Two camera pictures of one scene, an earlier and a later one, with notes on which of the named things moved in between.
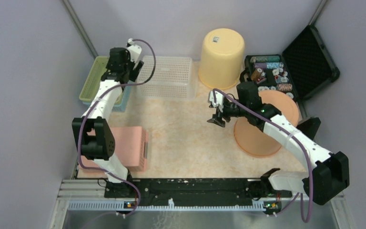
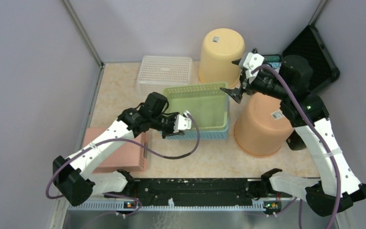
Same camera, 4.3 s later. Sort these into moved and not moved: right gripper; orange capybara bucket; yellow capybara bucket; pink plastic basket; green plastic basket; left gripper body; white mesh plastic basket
Moved: left gripper body; green plastic basket; right gripper
Not moved: orange capybara bucket; pink plastic basket; white mesh plastic basket; yellow capybara bucket
